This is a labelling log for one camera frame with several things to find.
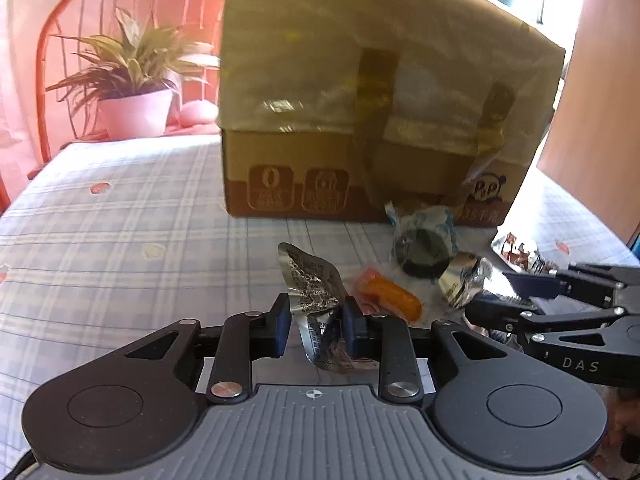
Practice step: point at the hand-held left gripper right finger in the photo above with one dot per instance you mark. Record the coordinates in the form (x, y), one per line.
(350, 330)

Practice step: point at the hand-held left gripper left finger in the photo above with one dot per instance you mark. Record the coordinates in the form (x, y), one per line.
(283, 322)

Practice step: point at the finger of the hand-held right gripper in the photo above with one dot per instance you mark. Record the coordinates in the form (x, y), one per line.
(535, 284)
(500, 317)

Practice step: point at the silver red-print pouch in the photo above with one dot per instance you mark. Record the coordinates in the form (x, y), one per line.
(520, 252)

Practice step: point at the silver foil snack packet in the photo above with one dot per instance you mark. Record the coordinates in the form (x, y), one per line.
(312, 280)
(462, 277)

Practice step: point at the orange sausage packet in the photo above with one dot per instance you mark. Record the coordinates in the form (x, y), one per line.
(390, 295)

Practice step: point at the dark cookie packet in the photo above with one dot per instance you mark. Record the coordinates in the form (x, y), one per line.
(422, 250)

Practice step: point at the plastic-wrapped cardboard box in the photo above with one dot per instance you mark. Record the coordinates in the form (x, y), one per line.
(400, 85)

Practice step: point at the wooden panel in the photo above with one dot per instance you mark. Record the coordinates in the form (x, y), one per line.
(600, 135)

